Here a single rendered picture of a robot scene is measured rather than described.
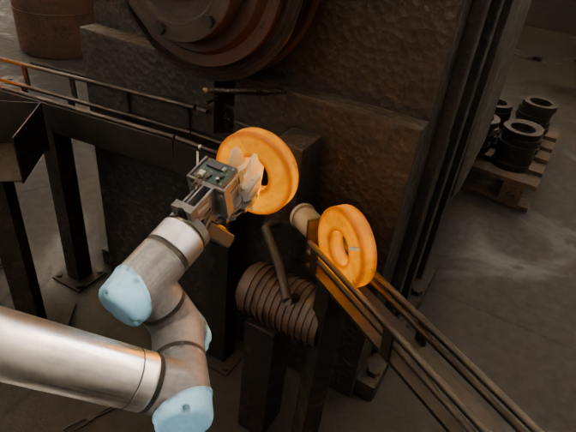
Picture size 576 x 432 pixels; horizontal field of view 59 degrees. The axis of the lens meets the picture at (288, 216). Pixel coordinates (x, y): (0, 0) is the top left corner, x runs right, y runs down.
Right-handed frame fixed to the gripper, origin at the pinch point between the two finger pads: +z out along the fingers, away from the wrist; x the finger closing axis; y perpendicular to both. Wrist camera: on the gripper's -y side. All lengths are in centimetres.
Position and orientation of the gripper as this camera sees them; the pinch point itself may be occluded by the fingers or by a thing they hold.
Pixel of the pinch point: (256, 162)
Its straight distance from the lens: 89.8
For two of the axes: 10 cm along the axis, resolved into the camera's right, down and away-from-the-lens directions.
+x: -8.7, -3.7, 3.4
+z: 5.0, -6.7, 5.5
